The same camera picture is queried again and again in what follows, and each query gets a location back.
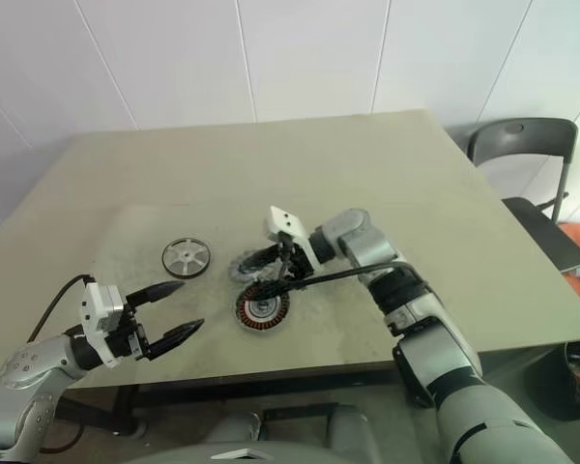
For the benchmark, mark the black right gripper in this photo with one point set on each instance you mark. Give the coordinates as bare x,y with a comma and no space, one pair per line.
292,258

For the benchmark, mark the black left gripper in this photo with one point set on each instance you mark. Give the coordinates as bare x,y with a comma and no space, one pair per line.
125,338

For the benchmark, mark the silver round motor lid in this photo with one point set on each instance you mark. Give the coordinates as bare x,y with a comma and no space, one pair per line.
239,271

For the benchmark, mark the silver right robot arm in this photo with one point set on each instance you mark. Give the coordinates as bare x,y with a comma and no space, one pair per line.
444,338

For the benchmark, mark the motor housing with copper windings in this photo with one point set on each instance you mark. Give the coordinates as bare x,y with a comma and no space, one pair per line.
262,310

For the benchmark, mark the silver spoked rotor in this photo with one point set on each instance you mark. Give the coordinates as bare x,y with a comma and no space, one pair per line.
187,258

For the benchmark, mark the grey rounded shape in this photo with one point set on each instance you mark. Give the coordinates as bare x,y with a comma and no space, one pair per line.
234,427
350,430

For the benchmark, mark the black folding chair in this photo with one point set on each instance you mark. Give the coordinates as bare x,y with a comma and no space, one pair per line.
522,137

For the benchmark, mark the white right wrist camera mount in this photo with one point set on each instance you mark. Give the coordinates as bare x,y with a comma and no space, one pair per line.
287,223

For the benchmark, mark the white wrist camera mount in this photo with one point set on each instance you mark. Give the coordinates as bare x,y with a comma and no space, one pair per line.
99,309
287,223

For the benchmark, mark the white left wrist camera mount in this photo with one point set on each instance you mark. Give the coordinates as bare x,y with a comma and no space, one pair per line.
99,309

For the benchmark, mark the black table frame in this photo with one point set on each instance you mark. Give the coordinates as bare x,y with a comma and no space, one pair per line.
125,406

